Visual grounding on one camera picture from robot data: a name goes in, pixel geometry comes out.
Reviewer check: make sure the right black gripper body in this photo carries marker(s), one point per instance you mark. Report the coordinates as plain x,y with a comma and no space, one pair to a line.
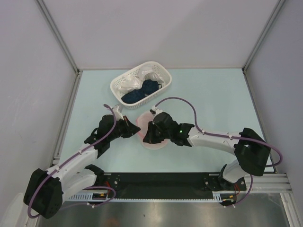
163,135

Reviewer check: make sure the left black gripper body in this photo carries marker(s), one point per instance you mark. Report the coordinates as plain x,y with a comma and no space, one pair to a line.
117,132

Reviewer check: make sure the pink mesh laundry bag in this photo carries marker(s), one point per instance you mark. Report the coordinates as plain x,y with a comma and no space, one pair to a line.
142,122

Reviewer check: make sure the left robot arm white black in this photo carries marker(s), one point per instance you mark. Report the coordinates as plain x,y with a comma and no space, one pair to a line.
48,189

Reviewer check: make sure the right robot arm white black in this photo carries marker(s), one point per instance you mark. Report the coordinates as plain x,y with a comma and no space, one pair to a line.
248,147

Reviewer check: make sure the dark blue bra in basket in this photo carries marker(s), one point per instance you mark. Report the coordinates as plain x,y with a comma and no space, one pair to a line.
148,88

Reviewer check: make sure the white bra in basket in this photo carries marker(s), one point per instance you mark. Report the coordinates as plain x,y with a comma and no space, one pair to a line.
132,82

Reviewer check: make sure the white plastic perforated basket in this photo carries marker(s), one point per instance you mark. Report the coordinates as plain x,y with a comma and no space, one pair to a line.
158,68

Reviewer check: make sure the white object bottom left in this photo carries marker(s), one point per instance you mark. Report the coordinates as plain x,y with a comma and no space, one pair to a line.
16,213

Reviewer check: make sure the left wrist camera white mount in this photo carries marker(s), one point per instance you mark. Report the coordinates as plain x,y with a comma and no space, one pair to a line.
117,110

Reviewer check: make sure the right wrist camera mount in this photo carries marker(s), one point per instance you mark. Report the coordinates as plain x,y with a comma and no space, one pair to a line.
155,111

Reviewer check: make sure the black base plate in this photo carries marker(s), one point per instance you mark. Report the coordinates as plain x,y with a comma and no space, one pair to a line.
164,186

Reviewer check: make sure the white cable duct strip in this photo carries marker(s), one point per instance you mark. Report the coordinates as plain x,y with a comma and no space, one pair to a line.
87,197

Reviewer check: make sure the left aluminium corner post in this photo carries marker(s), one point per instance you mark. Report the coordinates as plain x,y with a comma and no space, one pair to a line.
57,34

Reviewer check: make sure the aluminium corner post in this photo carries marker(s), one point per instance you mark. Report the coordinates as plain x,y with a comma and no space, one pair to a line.
57,34
264,33

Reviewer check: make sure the right aluminium corner post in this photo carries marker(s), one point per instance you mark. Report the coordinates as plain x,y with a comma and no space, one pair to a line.
264,33

